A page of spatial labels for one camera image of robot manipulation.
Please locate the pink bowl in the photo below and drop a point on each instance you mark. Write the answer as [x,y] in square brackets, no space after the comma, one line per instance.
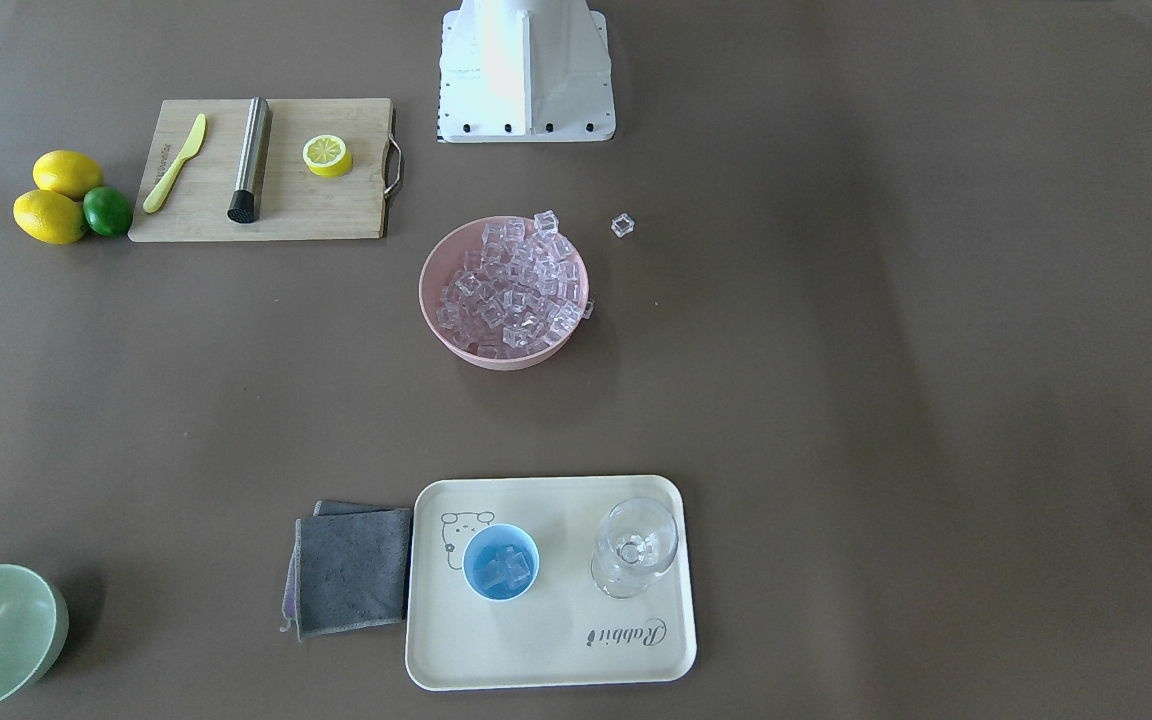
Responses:
[456,300]

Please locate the clear plastic ice cubes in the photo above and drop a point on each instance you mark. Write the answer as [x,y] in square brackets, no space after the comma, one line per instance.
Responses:
[516,290]

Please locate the light blue cup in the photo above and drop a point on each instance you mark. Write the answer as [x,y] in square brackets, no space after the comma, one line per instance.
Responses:
[492,536]

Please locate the ice cubes in cup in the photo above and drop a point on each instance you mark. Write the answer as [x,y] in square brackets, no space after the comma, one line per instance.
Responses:
[504,568]

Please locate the stray clear ice cube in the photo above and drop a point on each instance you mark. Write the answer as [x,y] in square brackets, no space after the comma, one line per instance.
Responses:
[622,225]

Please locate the yellow lemon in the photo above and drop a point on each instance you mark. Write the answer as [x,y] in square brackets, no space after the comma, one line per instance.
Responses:
[70,173]
[50,217]

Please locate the green lime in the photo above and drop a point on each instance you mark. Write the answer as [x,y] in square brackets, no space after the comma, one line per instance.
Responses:
[107,211]

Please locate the yellow plastic knife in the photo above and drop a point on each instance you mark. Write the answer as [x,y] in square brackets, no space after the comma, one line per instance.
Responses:
[190,148]

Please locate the wooden cutting board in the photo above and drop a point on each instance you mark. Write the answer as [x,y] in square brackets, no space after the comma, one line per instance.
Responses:
[294,204]

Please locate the yellow citrus squeezer cap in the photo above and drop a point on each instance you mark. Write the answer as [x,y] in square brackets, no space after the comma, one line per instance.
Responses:
[327,156]

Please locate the dark grey folded cloth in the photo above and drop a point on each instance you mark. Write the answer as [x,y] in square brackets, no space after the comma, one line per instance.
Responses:
[349,569]

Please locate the beige plastic tray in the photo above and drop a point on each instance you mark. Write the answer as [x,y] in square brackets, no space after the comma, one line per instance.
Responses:
[564,630]

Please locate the clear wine glass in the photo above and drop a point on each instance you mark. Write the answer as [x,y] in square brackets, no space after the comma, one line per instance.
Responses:
[636,543]

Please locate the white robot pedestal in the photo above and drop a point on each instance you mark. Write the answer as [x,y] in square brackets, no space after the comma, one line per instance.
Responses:
[525,72]

